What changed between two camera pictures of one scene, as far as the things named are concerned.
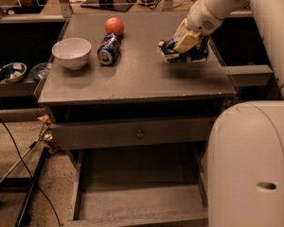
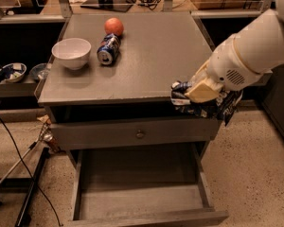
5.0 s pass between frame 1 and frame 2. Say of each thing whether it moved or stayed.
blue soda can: stayed
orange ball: stayed
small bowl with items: stayed
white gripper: moved
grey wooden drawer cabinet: stayed
